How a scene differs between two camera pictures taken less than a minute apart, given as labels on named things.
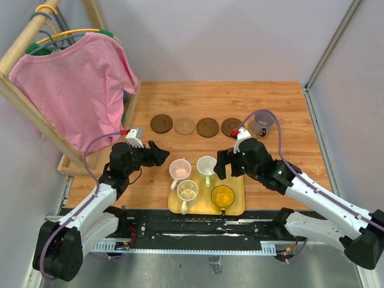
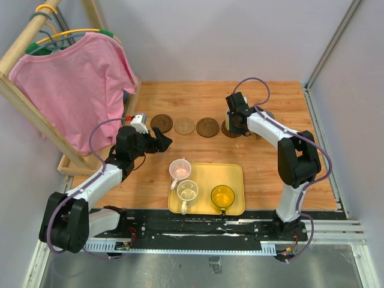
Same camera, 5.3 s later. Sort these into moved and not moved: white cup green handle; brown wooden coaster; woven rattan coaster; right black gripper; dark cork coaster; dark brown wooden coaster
Moved: white cup green handle; right black gripper
Not moved: dark brown wooden coaster; dark cork coaster; brown wooden coaster; woven rattan coaster
